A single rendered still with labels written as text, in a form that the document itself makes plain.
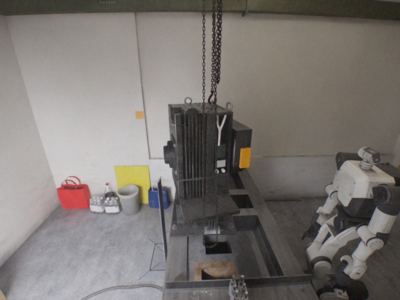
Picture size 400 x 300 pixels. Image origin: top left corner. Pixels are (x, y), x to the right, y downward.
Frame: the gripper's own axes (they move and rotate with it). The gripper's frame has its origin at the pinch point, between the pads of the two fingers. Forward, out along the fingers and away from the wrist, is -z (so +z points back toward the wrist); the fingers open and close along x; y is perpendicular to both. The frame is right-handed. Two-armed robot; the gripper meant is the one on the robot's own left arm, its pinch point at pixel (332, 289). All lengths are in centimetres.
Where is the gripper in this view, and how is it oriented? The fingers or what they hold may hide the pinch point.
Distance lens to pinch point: 177.6
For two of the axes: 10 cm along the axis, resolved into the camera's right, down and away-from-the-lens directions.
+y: -1.5, 3.7, -9.2
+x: -9.7, -2.4, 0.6
